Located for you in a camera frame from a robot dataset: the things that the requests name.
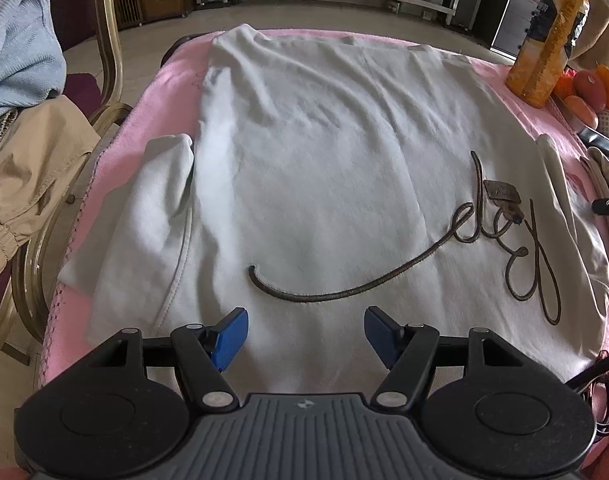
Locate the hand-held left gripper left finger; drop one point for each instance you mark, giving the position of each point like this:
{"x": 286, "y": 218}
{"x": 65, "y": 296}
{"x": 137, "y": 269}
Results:
{"x": 230, "y": 340}

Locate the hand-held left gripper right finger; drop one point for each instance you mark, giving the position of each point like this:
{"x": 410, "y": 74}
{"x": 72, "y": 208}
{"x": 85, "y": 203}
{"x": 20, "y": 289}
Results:
{"x": 382, "y": 337}

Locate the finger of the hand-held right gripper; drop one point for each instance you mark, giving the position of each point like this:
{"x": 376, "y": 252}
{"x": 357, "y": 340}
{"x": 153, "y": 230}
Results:
{"x": 608, "y": 206}

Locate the white sweatshirt with script embroidery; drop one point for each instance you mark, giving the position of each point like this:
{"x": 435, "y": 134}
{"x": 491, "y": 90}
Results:
{"x": 334, "y": 160}

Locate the cream cloth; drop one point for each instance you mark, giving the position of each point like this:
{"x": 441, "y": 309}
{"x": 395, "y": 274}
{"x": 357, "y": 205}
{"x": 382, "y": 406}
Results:
{"x": 601, "y": 170}

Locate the black fruit tray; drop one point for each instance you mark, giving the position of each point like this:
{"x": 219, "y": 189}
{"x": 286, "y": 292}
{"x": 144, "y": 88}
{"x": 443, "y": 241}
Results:
{"x": 596, "y": 137}

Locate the red apple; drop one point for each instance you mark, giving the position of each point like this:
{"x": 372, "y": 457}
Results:
{"x": 590, "y": 89}

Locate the orange juice bottle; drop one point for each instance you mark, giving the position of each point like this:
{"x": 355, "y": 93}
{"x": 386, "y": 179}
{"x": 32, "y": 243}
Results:
{"x": 549, "y": 45}

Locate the beige cloth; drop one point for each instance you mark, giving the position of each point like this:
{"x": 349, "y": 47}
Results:
{"x": 601, "y": 25}

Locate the black cabinet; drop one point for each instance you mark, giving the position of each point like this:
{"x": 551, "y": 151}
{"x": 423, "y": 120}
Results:
{"x": 509, "y": 15}

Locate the pink blanket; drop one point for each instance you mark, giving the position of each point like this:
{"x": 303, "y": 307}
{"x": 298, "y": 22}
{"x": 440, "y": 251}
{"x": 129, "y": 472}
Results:
{"x": 149, "y": 100}

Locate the beige pants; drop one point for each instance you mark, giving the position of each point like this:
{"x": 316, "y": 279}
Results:
{"x": 34, "y": 160}

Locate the gold-framed chair with maroon seat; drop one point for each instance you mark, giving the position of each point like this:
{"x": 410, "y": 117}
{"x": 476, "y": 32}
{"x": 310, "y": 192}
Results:
{"x": 109, "y": 35}

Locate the light blue knit sweater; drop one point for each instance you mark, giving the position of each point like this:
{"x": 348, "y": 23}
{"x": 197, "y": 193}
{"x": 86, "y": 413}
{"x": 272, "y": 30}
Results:
{"x": 19, "y": 45}

